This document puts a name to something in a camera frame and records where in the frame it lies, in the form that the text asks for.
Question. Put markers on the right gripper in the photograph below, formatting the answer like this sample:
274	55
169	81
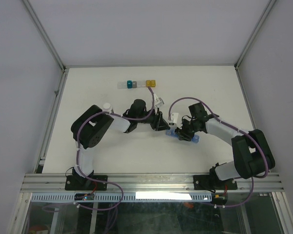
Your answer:
181	133

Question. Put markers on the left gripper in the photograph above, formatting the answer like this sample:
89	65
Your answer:
157	118

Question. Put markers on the blue weekly pill organizer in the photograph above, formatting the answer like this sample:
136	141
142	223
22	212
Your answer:
171	133

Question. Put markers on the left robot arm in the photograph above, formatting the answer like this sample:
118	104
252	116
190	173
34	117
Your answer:
89	129

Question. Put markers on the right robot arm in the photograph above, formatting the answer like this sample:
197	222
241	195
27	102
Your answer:
252	156

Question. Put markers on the white cap pill bottle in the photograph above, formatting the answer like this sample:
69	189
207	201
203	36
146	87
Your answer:
107	107

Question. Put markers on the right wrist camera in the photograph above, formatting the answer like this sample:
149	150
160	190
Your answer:
174	120

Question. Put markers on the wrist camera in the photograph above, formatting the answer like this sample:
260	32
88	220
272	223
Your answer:
174	120
158	102

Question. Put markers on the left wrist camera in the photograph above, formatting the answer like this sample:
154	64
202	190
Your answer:
158	102

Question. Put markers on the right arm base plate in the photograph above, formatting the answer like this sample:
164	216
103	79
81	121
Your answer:
210	183

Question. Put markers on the grey slotted cable duct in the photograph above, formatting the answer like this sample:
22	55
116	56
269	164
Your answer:
123	197

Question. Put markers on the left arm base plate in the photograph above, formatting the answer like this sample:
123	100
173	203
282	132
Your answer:
78	183

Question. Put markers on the aluminium front rail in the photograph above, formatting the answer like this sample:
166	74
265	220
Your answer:
43	183

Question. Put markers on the left aluminium frame post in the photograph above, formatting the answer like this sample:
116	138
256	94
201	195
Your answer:
43	34

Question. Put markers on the aluminium frame post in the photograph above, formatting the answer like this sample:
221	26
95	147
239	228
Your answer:
262	19
43	34

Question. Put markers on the right aluminium frame post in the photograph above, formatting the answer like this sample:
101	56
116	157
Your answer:
262	19

